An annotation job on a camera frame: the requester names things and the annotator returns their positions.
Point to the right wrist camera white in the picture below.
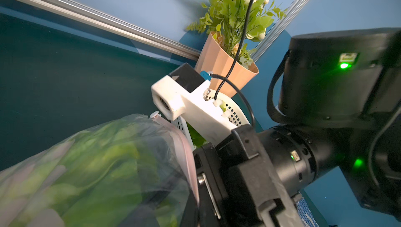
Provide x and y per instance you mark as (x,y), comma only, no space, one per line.
(183,93)

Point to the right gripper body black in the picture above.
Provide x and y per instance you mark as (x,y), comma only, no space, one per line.
(239,183)

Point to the pink-dotted bag of cabbages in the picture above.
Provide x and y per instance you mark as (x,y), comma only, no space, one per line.
(94,173)

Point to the blue patterned glove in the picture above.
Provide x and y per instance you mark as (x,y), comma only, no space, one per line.
(305,214)

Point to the white perforated plastic basket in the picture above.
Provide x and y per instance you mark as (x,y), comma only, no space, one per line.
(233,112)

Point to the aluminium back frame rail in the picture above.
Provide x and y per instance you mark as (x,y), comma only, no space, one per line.
(95,18)

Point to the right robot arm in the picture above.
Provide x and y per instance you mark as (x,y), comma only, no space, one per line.
(336,101)

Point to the potted artificial flower plant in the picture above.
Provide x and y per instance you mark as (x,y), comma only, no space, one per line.
(228,25)

